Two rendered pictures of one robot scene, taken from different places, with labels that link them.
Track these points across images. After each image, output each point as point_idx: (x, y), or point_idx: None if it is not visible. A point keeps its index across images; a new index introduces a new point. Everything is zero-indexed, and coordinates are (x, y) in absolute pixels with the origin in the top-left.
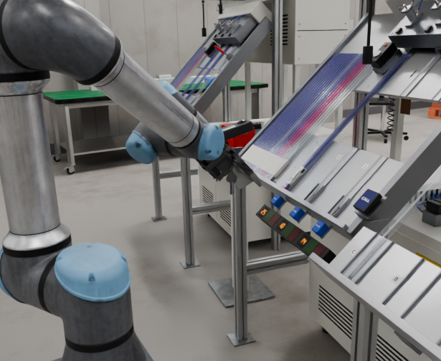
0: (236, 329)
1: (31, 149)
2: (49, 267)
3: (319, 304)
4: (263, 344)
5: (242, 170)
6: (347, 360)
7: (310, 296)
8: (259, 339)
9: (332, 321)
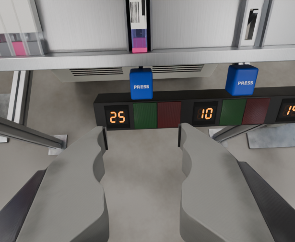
0: (52, 147)
1: None
2: None
3: (73, 73)
4: (74, 130)
5: (100, 173)
6: (116, 82)
7: (58, 73)
8: (66, 130)
9: (96, 75)
